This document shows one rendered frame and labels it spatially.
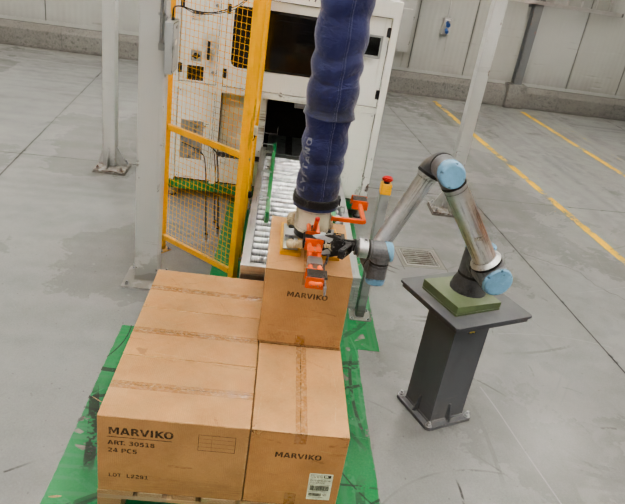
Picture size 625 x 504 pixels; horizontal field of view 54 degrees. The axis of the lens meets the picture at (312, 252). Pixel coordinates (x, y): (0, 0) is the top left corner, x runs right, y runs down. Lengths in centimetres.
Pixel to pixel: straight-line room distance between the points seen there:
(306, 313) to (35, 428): 144
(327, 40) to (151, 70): 155
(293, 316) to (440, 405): 108
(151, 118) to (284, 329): 173
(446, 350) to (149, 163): 218
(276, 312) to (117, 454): 91
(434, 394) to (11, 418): 217
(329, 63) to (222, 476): 178
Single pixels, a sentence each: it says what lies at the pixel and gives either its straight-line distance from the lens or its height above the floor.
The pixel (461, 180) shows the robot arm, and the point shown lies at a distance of 274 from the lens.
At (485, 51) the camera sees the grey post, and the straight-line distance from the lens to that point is 624.
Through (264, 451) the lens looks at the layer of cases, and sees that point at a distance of 262.
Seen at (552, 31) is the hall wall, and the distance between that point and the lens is 1337.
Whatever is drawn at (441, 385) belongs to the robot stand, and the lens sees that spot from 346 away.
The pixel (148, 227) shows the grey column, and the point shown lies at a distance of 430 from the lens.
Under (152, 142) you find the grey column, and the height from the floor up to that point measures 103.
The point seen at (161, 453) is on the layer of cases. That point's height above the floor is 37.
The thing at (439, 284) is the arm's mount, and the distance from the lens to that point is 328.
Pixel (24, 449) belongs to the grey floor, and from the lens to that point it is 330.
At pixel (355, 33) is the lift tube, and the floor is 198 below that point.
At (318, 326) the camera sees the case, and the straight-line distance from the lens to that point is 295.
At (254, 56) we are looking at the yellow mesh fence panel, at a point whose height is 163.
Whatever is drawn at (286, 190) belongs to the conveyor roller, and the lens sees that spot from 490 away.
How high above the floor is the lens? 227
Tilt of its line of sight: 26 degrees down
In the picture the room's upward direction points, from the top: 9 degrees clockwise
